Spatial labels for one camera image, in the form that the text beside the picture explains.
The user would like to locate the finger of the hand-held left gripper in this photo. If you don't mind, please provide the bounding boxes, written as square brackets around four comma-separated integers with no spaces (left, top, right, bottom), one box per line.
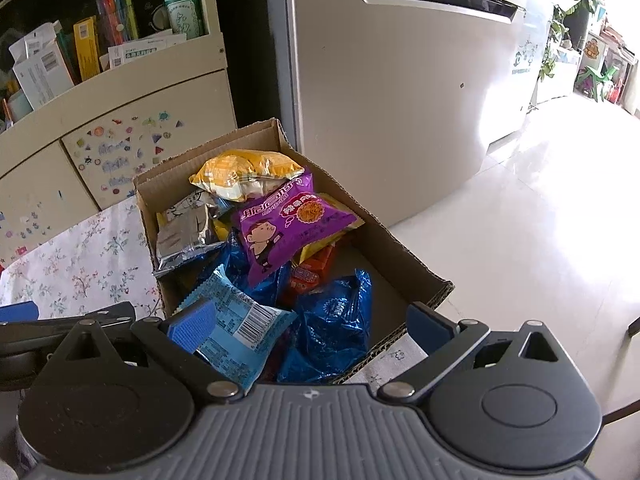
[0,302,40,323]
[0,302,137,350]

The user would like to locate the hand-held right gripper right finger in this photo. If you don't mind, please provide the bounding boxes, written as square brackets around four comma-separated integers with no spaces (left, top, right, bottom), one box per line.
[377,301,583,403]

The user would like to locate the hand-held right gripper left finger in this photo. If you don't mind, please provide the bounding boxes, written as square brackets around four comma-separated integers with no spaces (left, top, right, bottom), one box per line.
[37,299,246,401]

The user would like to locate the light blue snack packet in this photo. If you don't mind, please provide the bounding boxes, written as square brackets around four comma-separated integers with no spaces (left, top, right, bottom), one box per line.
[172,265,299,396]

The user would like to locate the brown cardboard box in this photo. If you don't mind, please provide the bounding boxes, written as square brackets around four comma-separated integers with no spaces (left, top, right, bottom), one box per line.
[132,117,456,387]

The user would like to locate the dark blue foil snack packet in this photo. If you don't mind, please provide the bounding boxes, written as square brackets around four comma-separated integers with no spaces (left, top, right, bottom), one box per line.
[276,269,374,386]
[207,237,293,308]

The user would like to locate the silver foil snack packet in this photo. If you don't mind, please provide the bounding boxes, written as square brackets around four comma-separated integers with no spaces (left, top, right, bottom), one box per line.
[152,191,231,277]

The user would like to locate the orange snack packet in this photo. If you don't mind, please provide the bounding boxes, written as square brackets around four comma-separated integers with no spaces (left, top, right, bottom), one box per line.
[280,242,341,308]

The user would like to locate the purple snack packet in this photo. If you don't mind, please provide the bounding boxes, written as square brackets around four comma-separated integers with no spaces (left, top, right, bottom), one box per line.
[230,170,365,288]

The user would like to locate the large yellow snack packet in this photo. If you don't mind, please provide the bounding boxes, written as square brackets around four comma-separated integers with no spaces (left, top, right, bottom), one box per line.
[189,149,304,204]

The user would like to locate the floral tablecloth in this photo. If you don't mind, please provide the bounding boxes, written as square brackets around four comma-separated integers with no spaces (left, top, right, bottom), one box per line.
[0,195,431,387]

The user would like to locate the beige sticker-covered cabinet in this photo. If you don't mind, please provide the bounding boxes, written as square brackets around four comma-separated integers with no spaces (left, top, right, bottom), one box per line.
[0,0,238,281]

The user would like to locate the dark curved metal bar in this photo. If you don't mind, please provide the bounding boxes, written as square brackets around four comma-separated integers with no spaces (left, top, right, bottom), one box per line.
[602,394,640,426]

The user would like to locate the white barcode cardboard box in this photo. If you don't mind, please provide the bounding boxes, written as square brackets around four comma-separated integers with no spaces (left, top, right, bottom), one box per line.
[9,21,76,111]

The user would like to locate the white refrigerator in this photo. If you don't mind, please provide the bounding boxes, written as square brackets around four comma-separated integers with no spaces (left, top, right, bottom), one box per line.
[265,0,531,226]

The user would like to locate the yellow box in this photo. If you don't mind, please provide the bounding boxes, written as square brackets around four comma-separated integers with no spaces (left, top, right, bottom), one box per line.
[73,16,103,82]

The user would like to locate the flat white medicine box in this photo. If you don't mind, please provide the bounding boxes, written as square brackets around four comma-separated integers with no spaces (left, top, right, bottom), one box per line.
[106,32,190,69]

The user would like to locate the white appliance with blue logos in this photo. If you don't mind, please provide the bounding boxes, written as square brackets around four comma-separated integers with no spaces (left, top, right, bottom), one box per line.
[520,0,558,116]

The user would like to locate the shelf of colourful toys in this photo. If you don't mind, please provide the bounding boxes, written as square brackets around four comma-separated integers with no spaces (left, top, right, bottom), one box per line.
[574,22,640,111]

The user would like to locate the colourful marker pack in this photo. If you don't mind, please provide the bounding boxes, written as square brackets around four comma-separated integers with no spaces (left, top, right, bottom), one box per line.
[95,0,139,46]

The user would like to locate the green glass bottle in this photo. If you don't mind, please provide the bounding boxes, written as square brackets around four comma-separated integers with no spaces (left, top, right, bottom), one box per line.
[164,0,203,41]

